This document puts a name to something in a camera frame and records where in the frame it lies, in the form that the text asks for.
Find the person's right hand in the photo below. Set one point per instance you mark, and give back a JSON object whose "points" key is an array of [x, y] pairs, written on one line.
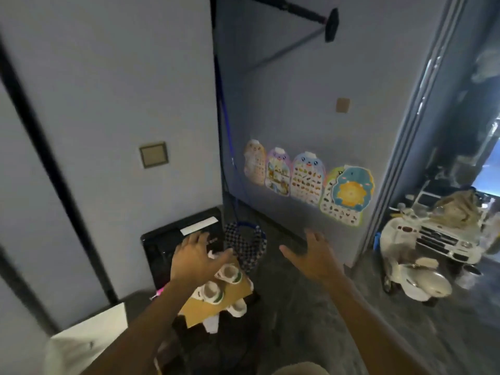
{"points": [[318, 263]]}

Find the person's left hand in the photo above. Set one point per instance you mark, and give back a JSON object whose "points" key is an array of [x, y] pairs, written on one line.
{"points": [[193, 261]]}

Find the person's right thumb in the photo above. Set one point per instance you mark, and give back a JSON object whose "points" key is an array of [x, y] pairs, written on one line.
{"points": [[290, 254]]}

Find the person's left thumb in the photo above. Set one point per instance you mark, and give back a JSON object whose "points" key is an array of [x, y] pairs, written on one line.
{"points": [[223, 256]]}

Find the person's right forearm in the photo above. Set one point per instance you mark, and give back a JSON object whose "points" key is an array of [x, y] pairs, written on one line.
{"points": [[371, 331]]}

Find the person's left forearm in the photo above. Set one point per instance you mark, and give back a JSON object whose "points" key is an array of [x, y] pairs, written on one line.
{"points": [[148, 331]]}

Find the white green small shoe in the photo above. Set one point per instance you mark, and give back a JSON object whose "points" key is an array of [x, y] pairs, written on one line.
{"points": [[230, 274], [211, 293], [238, 307]]}

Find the black white checkered bag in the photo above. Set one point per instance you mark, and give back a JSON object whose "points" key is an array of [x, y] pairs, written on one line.
{"points": [[250, 246]]}

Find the white label sheet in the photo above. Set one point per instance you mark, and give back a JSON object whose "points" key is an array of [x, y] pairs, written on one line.
{"points": [[199, 225]]}

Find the black box appliance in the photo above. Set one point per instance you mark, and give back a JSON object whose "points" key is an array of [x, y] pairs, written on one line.
{"points": [[162, 246]]}

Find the white toy scooter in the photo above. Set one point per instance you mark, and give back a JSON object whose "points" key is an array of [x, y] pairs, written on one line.
{"points": [[410, 265]]}

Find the white flat board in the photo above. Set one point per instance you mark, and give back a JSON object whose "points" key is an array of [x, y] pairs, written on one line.
{"points": [[88, 339]]}

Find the white toy ride-on car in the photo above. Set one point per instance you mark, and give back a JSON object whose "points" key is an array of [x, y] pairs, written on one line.
{"points": [[449, 238]]}

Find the beige crumpled cloth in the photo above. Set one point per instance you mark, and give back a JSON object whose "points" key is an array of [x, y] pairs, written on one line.
{"points": [[457, 208]]}

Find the silver metal pot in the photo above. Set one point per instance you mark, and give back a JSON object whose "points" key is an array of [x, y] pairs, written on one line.
{"points": [[468, 276]]}

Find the black pull-up bar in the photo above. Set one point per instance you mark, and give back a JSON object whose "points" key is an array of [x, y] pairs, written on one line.
{"points": [[312, 15]]}

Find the blue animal chart wall poster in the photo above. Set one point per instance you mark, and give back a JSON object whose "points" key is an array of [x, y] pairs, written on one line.
{"points": [[307, 178]]}

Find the blue yellow sun wall poster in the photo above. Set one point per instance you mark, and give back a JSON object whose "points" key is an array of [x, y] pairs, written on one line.
{"points": [[347, 195]]}

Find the purple chart wall poster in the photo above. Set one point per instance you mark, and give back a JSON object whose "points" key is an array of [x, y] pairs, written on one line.
{"points": [[278, 171]]}

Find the orange chart wall poster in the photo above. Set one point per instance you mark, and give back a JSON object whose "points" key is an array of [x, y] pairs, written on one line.
{"points": [[254, 162]]}

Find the large brown wall switch plate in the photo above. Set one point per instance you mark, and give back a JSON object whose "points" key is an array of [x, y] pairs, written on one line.
{"points": [[154, 155]]}

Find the small brown wall switch plate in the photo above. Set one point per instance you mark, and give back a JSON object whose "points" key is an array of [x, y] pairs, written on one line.
{"points": [[343, 105]]}

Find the grey sliding door frame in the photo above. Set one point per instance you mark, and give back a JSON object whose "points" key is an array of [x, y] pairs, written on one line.
{"points": [[414, 124]]}

